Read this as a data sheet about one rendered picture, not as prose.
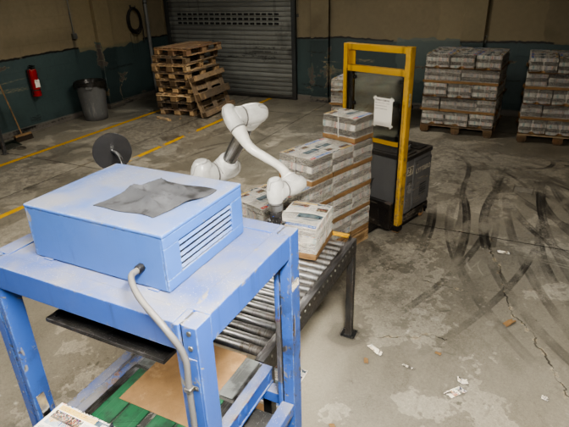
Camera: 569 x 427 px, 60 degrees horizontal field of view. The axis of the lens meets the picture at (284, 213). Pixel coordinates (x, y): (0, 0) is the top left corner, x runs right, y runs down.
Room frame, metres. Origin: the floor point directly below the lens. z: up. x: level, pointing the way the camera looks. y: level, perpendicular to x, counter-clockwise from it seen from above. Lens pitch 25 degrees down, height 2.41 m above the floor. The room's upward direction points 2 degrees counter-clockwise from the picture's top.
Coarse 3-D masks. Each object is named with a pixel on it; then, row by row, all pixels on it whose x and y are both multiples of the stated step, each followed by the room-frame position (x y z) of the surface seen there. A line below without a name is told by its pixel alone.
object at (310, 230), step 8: (288, 216) 2.89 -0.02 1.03; (296, 216) 2.89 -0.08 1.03; (304, 216) 2.89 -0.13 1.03; (280, 224) 2.79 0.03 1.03; (288, 224) 2.78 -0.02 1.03; (296, 224) 2.77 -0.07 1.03; (304, 224) 2.77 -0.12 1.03; (312, 224) 2.77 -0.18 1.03; (320, 224) 2.78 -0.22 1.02; (304, 232) 2.73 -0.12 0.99; (312, 232) 2.70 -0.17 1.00; (320, 232) 2.78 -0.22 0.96; (304, 240) 2.73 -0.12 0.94; (312, 240) 2.71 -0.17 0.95; (320, 240) 2.80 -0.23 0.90; (304, 248) 2.73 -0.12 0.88; (312, 248) 2.71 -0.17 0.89
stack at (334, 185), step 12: (336, 180) 4.11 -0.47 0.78; (348, 180) 4.24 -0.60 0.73; (252, 192) 3.79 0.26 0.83; (264, 192) 3.78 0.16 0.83; (300, 192) 3.76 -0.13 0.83; (312, 192) 3.88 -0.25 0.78; (324, 192) 4.00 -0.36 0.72; (336, 192) 4.11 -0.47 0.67; (252, 204) 3.55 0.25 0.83; (264, 204) 3.54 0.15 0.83; (288, 204) 3.67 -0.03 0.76; (336, 204) 4.11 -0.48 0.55; (348, 204) 4.24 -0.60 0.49; (252, 216) 3.54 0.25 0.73; (264, 216) 3.46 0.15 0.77; (336, 216) 4.11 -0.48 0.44; (348, 216) 4.24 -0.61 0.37; (336, 228) 4.11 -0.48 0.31; (348, 228) 4.24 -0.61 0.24
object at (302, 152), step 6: (288, 150) 4.16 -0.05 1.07; (294, 150) 4.15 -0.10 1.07; (300, 150) 4.15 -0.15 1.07; (306, 150) 4.14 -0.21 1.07; (312, 150) 4.14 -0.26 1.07; (318, 150) 4.13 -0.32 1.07; (294, 156) 4.00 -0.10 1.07; (300, 156) 3.99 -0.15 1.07; (306, 156) 3.98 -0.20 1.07; (312, 156) 3.98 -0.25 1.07; (318, 156) 3.97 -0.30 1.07
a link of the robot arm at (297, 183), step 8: (240, 128) 2.99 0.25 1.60; (240, 136) 2.96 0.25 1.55; (248, 136) 2.98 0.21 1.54; (240, 144) 2.97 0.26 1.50; (248, 144) 2.94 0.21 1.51; (256, 152) 2.92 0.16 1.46; (264, 152) 2.94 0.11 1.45; (264, 160) 2.92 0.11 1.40; (272, 160) 2.92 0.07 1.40; (280, 168) 2.91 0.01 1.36; (288, 176) 2.85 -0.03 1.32; (296, 176) 2.87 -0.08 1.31; (288, 184) 2.80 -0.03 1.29; (296, 184) 2.82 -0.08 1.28; (304, 184) 2.86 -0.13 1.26; (296, 192) 2.82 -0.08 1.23
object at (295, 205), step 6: (294, 204) 3.07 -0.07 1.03; (300, 204) 3.07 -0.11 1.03; (306, 204) 3.06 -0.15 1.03; (312, 204) 3.06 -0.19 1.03; (318, 204) 3.06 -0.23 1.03; (294, 210) 2.98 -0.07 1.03; (300, 210) 2.98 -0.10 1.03; (306, 210) 2.98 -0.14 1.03; (312, 210) 2.97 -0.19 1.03; (318, 210) 2.97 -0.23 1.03; (324, 210) 2.97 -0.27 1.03; (330, 210) 2.98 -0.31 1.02; (330, 216) 2.98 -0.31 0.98; (330, 222) 2.99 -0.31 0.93; (330, 228) 3.02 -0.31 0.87
